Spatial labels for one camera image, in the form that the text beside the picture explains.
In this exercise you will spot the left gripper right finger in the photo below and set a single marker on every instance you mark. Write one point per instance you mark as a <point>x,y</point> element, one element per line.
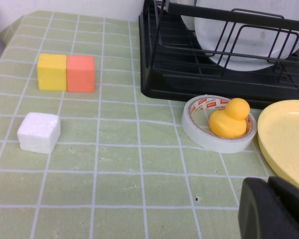
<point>296,206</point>

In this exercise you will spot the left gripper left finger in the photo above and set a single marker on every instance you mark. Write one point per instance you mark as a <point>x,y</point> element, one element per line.
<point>259,214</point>

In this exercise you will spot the yellow plate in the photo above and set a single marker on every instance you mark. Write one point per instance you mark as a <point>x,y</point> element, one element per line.
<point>289,137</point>

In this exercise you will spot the grey plate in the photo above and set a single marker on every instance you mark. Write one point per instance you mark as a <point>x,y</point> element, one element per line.
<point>259,42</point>

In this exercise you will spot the white tape roll around duck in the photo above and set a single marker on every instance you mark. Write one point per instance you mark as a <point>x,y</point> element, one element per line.
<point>214,144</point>

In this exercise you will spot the yellow rubber duck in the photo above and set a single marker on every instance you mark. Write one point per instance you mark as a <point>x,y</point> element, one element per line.
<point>226,124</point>

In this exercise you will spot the green checkered tablecloth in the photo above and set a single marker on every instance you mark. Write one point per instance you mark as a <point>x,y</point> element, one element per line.
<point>139,186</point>

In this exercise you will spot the orange block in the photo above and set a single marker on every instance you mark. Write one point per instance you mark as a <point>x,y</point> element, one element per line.
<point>81,74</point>

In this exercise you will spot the white foam block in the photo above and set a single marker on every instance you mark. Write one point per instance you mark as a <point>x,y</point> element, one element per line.
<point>38,133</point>

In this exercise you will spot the yellow block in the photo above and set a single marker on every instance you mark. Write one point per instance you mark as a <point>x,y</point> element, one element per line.
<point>52,72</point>

